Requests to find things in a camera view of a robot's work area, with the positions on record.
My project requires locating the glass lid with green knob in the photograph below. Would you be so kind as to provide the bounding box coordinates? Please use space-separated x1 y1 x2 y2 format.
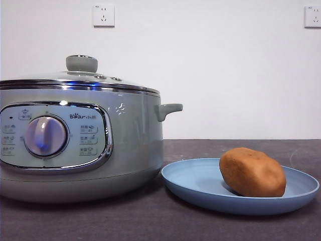
0 54 161 97

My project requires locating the brown potato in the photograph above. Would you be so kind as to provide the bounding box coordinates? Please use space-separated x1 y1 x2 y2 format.
219 147 287 198

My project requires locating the pale green electric steamer pot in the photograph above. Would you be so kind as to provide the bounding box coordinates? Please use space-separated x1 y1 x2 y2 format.
0 87 184 203

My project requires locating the blue round plate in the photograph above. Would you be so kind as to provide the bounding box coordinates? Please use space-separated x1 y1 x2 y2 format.
160 157 320 216

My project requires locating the white wall socket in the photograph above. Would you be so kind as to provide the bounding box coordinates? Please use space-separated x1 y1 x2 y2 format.
93 4 115 28
304 6 321 29

